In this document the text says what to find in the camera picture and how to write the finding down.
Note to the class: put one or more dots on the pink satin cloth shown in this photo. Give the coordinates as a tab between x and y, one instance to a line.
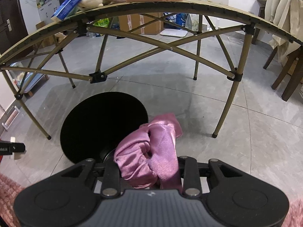
151	151

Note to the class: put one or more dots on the white bathroom scale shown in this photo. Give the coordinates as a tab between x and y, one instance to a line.
174	33

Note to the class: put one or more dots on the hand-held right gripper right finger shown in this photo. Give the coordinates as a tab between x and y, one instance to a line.
189	170

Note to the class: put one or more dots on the tan fuzzy slipper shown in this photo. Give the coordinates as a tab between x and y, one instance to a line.
60	36

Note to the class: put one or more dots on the cream hooded garment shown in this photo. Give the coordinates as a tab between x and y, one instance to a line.
284	16

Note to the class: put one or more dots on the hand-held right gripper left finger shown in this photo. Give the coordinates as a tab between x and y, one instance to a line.
111	170

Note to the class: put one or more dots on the white base cabinet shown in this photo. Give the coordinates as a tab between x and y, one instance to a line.
47	14

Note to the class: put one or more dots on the blue pet food bag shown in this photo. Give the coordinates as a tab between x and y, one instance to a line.
176	20

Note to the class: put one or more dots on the white plastic bag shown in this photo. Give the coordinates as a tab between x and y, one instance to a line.
194	23

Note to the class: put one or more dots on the cardboard box with red tape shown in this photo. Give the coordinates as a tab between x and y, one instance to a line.
129	22
152	23

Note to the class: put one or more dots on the open brown cardboard box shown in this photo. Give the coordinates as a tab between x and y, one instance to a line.
46	40

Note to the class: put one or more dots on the dark wooden side table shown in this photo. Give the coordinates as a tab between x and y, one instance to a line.
259	16

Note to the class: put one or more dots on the black round bin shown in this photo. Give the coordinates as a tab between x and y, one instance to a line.
94	123

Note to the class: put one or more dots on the dark wooden chair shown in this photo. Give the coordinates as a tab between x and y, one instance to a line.
291	75

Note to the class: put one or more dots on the green snack bag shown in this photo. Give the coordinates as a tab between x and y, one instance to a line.
101	23

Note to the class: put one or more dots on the row of small bottles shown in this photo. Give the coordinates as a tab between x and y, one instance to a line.
45	1

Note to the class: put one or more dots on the khaki folding table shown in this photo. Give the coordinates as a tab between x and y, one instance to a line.
213	7

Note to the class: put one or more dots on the white plush toy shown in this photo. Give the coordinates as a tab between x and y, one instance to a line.
91	0

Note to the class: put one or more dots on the blue white box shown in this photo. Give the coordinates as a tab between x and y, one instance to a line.
68	4

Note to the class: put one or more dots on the light blue plastic tray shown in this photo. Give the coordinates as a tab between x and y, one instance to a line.
30	80

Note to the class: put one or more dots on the dark brown door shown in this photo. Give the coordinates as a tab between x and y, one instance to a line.
11	16

